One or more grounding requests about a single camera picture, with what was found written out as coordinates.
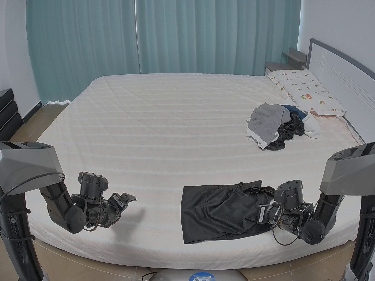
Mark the grey bedside table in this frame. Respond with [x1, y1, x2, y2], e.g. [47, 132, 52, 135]
[265, 47, 307, 76]

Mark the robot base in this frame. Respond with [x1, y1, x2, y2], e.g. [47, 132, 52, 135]
[144, 269, 244, 281]

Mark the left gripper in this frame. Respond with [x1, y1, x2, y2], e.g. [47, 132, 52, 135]
[88, 193, 129, 228]

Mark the black chest of drawers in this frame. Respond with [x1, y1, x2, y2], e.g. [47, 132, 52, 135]
[0, 88, 25, 141]

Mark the white printed pillow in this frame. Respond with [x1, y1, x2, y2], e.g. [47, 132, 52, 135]
[265, 68, 347, 117]

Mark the blue-green curtain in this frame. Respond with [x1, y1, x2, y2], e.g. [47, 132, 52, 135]
[26, 0, 141, 105]
[135, 0, 302, 77]

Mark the black T-shirt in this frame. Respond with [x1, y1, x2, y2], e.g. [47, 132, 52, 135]
[180, 180, 277, 245]

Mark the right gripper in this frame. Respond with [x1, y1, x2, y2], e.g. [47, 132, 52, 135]
[256, 202, 294, 233]

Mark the bed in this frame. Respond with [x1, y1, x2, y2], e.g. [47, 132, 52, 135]
[28, 38, 375, 270]

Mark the pile of clothes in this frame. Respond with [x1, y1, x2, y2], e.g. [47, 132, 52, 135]
[245, 102, 320, 151]

